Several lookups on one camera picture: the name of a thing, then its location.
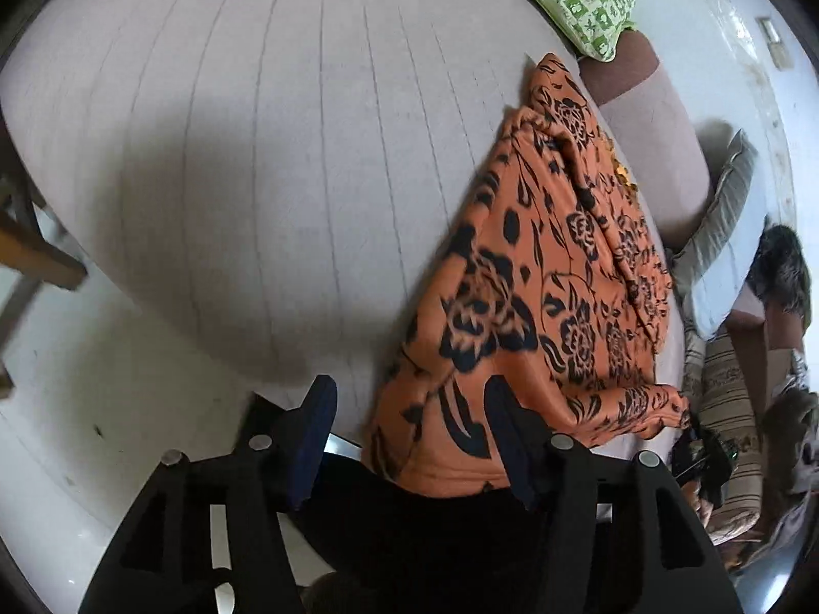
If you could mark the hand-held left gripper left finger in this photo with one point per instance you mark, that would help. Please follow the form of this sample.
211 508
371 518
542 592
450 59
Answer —
313 435

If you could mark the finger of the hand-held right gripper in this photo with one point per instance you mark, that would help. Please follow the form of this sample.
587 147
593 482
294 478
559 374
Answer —
700 460

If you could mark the brown jacket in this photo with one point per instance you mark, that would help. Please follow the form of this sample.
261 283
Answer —
800 448

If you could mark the fur-trimmed dark coat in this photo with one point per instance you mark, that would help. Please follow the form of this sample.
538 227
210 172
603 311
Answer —
780 268

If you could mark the beige wall switch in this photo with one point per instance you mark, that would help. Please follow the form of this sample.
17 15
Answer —
779 55
768 29

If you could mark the striped beige cushion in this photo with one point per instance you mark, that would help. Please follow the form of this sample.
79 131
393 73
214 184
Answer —
729 384

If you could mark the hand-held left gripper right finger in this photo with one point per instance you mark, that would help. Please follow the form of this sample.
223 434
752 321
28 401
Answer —
505 422

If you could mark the pink bolster cushion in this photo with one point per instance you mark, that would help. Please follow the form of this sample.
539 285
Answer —
652 141

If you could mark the person's black pants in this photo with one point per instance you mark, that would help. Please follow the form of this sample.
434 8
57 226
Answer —
416 543

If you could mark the pink quilted sofa bed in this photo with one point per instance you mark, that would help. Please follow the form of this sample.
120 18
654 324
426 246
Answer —
256 141

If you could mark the orange floral shirt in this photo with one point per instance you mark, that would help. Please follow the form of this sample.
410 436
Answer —
512 268

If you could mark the grey pillow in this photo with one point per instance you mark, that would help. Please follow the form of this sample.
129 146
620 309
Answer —
723 256

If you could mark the wooden stool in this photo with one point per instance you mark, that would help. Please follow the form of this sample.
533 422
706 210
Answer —
38 256

